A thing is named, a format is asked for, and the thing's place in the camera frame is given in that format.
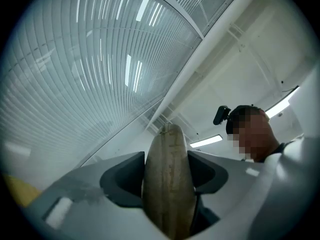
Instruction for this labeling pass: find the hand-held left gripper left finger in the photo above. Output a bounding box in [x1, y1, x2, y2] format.
[22, 150, 172, 240]

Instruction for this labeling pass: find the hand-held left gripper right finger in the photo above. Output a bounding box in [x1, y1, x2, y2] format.
[187, 133, 320, 240]

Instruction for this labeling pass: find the tan cloth pouch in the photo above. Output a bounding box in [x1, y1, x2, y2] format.
[141, 123, 198, 240]

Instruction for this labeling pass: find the person's dark shirt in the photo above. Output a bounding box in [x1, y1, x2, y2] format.
[259, 141, 296, 164]

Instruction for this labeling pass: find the person's head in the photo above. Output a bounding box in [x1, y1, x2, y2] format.
[225, 104, 281, 163]

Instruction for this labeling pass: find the long ceiling light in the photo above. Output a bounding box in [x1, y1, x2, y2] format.
[264, 85, 300, 119]
[189, 134, 224, 149]

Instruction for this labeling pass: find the black head-mounted camera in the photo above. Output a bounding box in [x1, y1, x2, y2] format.
[212, 105, 232, 126]

